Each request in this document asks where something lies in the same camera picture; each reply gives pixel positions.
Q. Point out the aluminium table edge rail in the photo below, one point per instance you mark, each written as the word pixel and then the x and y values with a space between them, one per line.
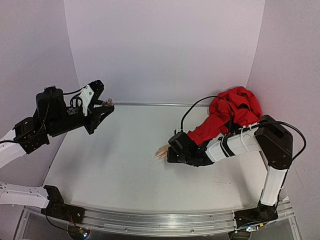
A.
pixel 159 104

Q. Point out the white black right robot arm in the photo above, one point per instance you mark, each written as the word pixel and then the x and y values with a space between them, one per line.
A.
pixel 271 139

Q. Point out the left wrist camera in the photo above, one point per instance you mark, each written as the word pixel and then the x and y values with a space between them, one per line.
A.
pixel 86 96

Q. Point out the aluminium front base frame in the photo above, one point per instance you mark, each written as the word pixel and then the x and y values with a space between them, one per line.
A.
pixel 88 223

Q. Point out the mannequin hand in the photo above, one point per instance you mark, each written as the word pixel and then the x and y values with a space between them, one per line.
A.
pixel 162 152

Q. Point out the red dress cloth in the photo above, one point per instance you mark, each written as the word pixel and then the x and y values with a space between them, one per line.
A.
pixel 237 105

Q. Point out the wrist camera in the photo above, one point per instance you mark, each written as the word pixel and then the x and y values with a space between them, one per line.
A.
pixel 177 130
pixel 86 96

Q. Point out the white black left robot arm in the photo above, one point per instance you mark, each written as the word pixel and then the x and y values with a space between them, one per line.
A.
pixel 16 145

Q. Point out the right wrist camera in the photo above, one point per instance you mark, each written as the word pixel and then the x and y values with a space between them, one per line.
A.
pixel 177 130

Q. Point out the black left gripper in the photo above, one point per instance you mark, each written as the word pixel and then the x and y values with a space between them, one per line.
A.
pixel 95 119

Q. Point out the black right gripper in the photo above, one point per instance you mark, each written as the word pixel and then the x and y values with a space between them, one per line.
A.
pixel 172 153

